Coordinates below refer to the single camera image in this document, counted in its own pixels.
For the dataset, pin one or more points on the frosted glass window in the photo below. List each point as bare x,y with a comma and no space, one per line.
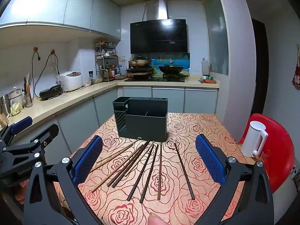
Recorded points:
216,28

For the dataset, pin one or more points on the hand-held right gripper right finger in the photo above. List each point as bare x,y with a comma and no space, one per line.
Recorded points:
209,161

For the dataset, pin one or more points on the beige countertop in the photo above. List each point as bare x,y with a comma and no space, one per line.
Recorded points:
70,98

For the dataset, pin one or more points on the black chopstick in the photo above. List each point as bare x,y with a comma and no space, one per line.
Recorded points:
184,171

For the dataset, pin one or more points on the red plastic chair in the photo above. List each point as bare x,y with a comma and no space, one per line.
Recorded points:
279,150

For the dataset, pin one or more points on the black countertop appliance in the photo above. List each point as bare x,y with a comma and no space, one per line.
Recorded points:
50,92

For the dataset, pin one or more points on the clear plastic bottle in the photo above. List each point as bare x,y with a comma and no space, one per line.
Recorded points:
205,68

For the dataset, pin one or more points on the orange and green cloth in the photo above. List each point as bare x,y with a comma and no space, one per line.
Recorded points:
209,80

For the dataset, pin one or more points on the pale leafy vegetable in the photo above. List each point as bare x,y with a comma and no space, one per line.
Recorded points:
16,109

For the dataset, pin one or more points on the gas stove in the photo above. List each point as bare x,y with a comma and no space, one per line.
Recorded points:
154,79

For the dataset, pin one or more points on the black range hood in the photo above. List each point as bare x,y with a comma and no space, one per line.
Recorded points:
159,36

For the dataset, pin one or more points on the reddish brown chopstick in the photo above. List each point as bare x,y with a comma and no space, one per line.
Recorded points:
160,171

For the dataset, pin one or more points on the steel pot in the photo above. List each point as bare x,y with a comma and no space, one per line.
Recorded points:
15,96

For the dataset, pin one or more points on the grey wall cabinet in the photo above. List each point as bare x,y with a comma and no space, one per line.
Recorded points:
58,7

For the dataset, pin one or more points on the rose pattern tablecloth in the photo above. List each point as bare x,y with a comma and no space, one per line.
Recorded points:
187,131

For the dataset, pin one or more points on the dark grey utensil holder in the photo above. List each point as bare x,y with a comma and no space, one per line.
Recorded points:
145,124

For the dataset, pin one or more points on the metal spice rack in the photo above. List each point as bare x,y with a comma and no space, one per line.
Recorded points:
105,58

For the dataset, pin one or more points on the cup of kitchen utensils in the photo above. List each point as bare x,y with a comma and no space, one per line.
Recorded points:
28,98

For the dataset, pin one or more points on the blue splash guard sheet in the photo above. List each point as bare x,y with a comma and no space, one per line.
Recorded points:
159,62

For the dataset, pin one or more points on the white rice cooker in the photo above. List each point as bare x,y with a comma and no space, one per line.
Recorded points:
70,80

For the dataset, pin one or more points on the black wok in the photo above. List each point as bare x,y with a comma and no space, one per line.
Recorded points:
171,69

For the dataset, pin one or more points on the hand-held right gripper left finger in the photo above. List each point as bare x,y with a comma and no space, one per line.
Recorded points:
86,161

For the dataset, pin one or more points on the red hanging bag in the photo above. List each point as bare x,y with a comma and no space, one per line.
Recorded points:
296,75

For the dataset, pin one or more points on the dark brown chopstick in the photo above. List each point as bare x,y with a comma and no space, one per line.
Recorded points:
131,164
127,164
142,172
149,174

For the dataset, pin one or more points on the black induction cooker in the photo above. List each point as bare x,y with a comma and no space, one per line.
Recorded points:
139,70

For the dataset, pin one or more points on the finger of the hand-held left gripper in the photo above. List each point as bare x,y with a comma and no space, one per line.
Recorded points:
49,133
21,124

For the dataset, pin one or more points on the person's right hand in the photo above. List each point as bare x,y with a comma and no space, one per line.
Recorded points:
155,219

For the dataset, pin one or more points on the light wooden chopstick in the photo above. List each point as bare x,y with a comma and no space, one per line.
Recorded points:
117,168
139,158
117,151
110,160

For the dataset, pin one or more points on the brass coloured wok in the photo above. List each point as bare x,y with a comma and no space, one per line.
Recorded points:
139,62

